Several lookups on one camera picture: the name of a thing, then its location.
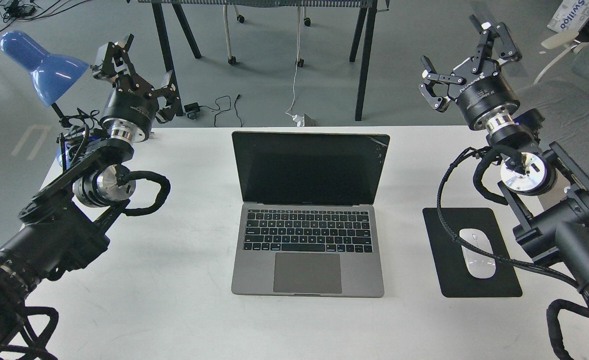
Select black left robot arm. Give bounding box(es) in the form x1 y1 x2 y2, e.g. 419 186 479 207
0 30 181 360

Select white charger cable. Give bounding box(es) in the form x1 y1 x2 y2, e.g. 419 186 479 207
285 6 316 127

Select white cardboard box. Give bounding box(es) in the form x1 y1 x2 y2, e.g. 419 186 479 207
546 0 589 34

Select white rolling chair legs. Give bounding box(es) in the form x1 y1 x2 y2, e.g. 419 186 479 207
222 0 311 69

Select black trestle table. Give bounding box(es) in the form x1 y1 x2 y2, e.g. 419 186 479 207
137 0 390 122

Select white computer mouse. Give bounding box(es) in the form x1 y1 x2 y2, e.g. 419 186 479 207
459 228 497 280

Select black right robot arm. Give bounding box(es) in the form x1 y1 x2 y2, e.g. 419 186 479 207
418 14 589 360

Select blue desk lamp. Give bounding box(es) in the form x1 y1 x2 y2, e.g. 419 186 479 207
0 30 89 128

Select grey office chair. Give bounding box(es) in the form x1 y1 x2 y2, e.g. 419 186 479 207
517 41 589 176

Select grey laptop computer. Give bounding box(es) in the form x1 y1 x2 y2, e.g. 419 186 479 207
231 131 390 298

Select black power adapter cable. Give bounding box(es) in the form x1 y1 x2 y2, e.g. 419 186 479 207
183 94 244 128

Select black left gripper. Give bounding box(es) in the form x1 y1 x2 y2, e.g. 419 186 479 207
91 34 183 143

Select black mouse pad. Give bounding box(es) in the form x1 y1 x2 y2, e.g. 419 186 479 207
422 207 523 298

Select black cables on floor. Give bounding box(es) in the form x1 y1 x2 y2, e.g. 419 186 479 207
0 0 93 47

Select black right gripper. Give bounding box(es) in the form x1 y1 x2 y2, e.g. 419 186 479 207
418 14 522 132

